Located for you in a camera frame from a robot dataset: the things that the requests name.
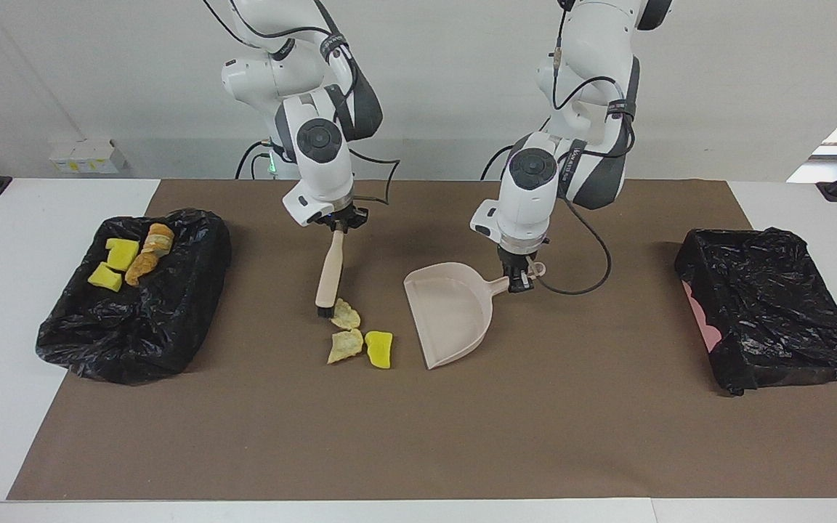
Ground beige hand brush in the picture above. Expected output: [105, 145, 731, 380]
[315, 229, 347, 319]

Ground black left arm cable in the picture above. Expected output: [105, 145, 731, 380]
[535, 0, 637, 296]

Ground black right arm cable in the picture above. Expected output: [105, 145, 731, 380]
[204, 0, 401, 208]

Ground black base cable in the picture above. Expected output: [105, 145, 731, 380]
[480, 145, 514, 180]
[235, 142, 274, 180]

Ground white power box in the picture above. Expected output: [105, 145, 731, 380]
[48, 138, 127, 175]

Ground pink bin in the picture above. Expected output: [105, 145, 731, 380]
[682, 280, 723, 351]

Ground beige plastic dustpan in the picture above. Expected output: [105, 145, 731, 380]
[403, 261, 546, 370]

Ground beige foam chunk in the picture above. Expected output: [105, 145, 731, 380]
[331, 298, 362, 331]
[144, 223, 175, 256]
[327, 328, 365, 365]

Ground brown table mat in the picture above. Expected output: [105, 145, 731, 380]
[8, 179, 837, 500]

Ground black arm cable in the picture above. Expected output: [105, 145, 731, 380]
[204, 0, 401, 208]
[535, 0, 637, 296]

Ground yellow sponge piece green-backed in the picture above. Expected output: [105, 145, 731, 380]
[88, 262, 124, 293]

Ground brown sponge lump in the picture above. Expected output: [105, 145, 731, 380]
[125, 251, 161, 287]

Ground curved yellow sponge piece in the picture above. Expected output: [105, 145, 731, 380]
[105, 238, 140, 272]

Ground black trash bag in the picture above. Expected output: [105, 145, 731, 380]
[36, 208, 233, 385]
[673, 227, 837, 397]

